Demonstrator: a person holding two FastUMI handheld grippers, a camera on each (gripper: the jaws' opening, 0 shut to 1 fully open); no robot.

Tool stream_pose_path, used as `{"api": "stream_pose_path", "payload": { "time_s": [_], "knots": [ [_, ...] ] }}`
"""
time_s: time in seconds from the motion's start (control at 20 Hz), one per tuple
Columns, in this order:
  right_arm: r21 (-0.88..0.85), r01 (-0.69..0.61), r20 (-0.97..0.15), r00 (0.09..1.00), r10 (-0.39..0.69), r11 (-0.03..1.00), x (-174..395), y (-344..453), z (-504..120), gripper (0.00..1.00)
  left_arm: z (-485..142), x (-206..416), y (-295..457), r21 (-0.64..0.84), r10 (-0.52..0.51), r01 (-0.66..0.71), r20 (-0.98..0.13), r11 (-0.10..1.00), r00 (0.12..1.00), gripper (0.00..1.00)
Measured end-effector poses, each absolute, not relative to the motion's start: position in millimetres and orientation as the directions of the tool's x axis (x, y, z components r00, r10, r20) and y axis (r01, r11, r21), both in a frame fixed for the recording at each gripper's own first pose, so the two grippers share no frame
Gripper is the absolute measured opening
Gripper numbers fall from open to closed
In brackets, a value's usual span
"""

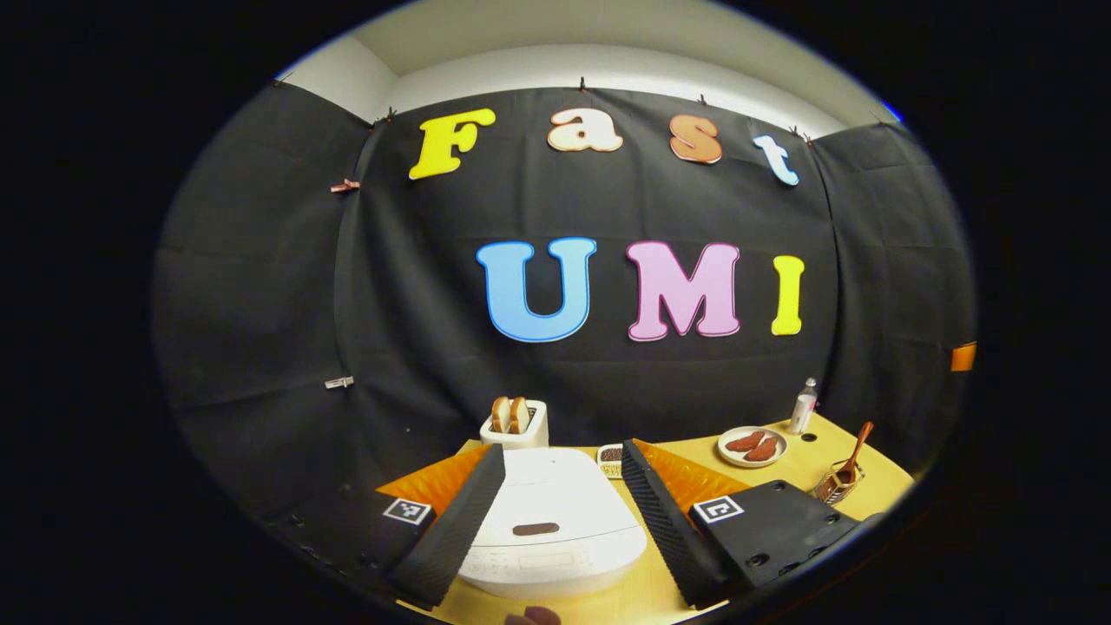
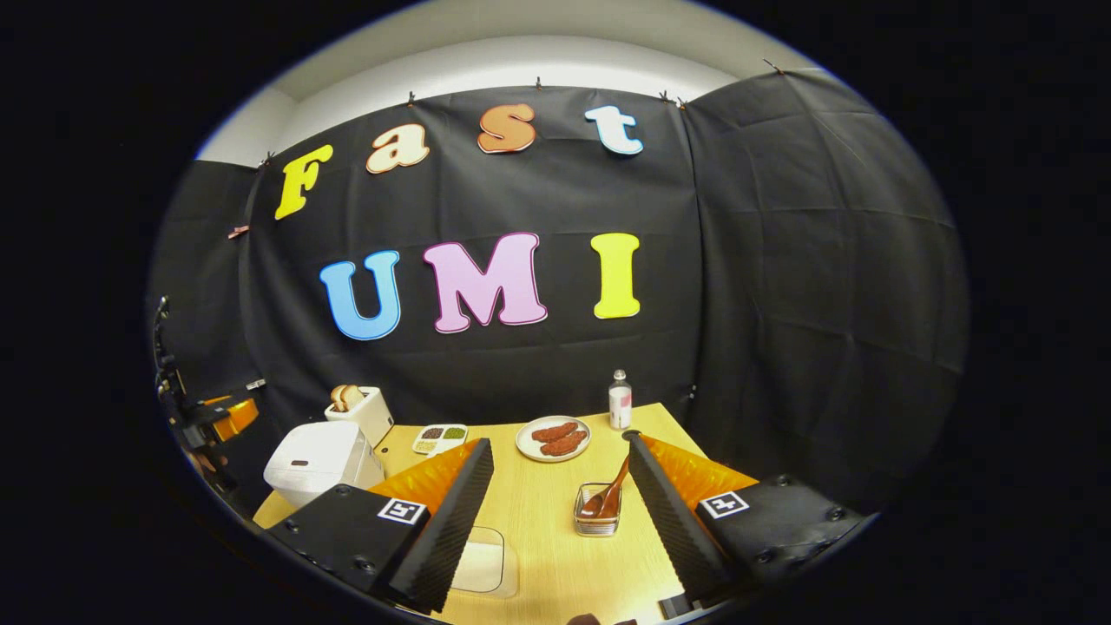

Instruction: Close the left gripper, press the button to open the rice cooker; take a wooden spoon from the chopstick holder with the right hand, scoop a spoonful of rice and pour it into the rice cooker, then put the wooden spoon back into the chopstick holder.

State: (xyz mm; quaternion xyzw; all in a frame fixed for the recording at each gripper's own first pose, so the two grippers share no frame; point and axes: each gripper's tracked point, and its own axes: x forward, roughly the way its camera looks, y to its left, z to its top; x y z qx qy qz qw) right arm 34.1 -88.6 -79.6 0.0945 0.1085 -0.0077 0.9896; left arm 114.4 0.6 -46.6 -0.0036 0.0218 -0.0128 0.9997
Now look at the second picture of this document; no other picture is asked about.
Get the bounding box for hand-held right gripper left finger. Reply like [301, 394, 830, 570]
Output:
[265, 438, 496, 614]

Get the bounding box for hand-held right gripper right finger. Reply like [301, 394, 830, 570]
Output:
[627, 431, 869, 619]

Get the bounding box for clear rice container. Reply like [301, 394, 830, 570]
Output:
[451, 525, 519, 598]

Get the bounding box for brown wooden spoon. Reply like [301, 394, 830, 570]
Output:
[580, 456, 632, 520]

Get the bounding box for clear glass chopstick holder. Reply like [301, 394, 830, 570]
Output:
[574, 483, 622, 537]

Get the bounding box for white rice cooker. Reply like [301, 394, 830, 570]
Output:
[263, 421, 385, 509]

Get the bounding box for white divided bean dish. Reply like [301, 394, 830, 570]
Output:
[412, 424, 470, 457]

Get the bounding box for white round plate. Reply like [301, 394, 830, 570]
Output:
[516, 416, 592, 463]

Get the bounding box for small clear bottle pink label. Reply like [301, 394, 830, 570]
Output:
[608, 370, 633, 431]

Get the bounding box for white toaster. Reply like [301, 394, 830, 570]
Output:
[325, 385, 394, 448]

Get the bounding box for row of black cloth clips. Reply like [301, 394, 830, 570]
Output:
[259, 57, 782, 166]

